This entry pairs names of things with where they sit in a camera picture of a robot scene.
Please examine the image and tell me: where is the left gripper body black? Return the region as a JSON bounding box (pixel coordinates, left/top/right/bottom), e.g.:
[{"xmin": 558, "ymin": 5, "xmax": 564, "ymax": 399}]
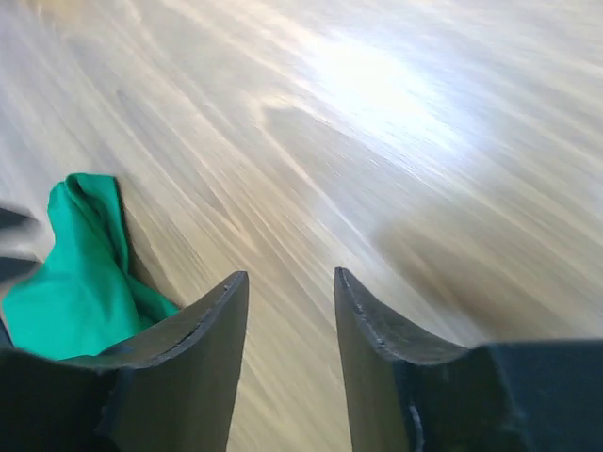
[{"xmin": 1, "ymin": 205, "xmax": 40, "ymax": 283}]

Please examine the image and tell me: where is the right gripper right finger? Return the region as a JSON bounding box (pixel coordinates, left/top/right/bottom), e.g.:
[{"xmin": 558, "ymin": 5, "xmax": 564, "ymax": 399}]
[{"xmin": 334, "ymin": 267, "xmax": 602, "ymax": 451}]

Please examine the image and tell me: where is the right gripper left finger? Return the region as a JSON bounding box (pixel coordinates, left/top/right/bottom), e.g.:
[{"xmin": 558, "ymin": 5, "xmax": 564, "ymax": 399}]
[{"xmin": 1, "ymin": 271, "xmax": 249, "ymax": 451}]

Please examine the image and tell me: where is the green t shirt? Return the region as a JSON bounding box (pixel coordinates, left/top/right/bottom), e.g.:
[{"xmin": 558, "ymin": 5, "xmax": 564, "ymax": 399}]
[{"xmin": 3, "ymin": 173, "xmax": 179, "ymax": 360}]

